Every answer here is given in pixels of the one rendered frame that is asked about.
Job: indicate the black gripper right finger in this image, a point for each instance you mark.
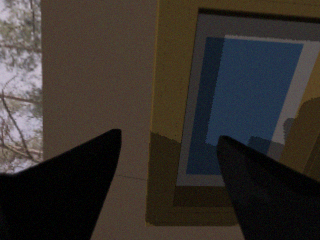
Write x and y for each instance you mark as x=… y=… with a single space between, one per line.
x=271 y=200

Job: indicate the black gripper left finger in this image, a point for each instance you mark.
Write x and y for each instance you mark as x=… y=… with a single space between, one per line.
x=61 y=198

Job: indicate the brown flat rectangular board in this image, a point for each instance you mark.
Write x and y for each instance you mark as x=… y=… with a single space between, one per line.
x=96 y=68

